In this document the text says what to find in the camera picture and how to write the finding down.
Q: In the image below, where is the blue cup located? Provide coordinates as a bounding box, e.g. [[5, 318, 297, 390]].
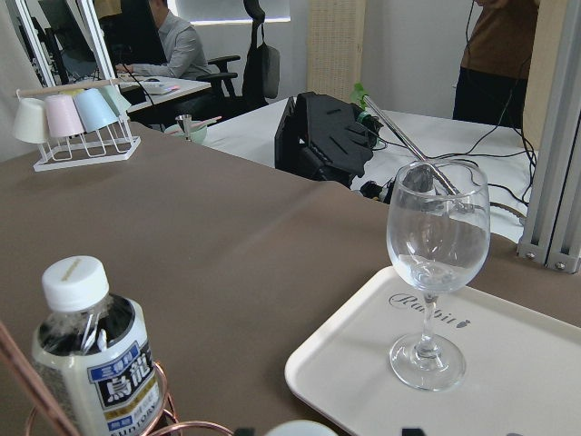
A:
[[73, 88, 117, 133]]

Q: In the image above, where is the cream cup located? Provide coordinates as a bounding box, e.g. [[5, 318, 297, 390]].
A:
[[13, 97, 49, 144]]

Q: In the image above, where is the black equipment stand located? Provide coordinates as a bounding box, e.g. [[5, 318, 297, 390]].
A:
[[274, 92, 382, 187]]

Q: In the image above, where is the seated person grey shirt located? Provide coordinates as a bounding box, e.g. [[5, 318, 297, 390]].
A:
[[115, 0, 212, 81]]

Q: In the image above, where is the copper wire bottle basket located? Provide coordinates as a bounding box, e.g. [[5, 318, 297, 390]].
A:
[[1, 323, 234, 435]]

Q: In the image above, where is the tea bottle side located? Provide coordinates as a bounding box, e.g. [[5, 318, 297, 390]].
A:
[[32, 255, 161, 435]]

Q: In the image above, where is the white cup rack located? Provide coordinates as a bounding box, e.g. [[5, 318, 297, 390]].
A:
[[15, 79, 141, 173]]

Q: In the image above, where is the black office chair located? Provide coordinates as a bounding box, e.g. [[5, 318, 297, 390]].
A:
[[198, 0, 280, 118]]

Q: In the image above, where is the steel jigger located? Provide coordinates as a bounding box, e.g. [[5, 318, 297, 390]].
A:
[[175, 114, 192, 141]]

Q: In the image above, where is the clear wine glass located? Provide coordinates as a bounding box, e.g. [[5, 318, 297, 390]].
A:
[[387, 160, 490, 391]]

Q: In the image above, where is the pink cup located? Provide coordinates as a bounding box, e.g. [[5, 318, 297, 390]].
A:
[[44, 94, 84, 138]]

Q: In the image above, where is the aluminium frame post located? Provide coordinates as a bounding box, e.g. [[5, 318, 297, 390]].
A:
[[517, 1, 580, 273]]

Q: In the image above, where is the cream rabbit tray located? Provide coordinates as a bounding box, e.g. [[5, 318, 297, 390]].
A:
[[285, 267, 580, 435]]

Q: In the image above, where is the green cup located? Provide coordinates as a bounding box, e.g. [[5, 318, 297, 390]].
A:
[[99, 84, 132, 116]]

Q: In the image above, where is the standing person brown shirt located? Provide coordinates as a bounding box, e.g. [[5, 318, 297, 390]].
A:
[[453, 0, 540, 129]]

